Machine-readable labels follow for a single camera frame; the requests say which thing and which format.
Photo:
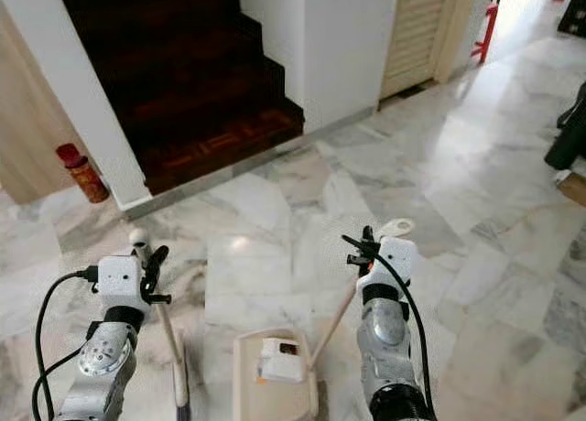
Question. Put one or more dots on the black bulky object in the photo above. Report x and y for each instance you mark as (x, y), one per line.
(569, 133)

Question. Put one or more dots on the dark wooden staircase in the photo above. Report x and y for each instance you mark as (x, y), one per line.
(192, 82)

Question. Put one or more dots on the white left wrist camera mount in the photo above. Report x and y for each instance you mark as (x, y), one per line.
(121, 284)

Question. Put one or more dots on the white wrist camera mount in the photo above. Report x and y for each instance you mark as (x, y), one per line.
(121, 284)
(396, 261)

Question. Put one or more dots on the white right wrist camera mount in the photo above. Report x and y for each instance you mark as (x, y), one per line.
(396, 261)

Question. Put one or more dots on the brown cardboard box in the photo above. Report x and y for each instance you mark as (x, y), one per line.
(573, 188)

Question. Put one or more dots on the light wooden wall panel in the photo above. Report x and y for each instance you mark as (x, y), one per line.
(32, 128)

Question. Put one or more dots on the beige louvered door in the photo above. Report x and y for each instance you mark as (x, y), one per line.
(421, 32)

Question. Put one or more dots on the red cylindrical bottle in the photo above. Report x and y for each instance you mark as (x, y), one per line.
(84, 174)

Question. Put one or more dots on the white crumpled paper trash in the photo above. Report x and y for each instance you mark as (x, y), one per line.
(281, 360)

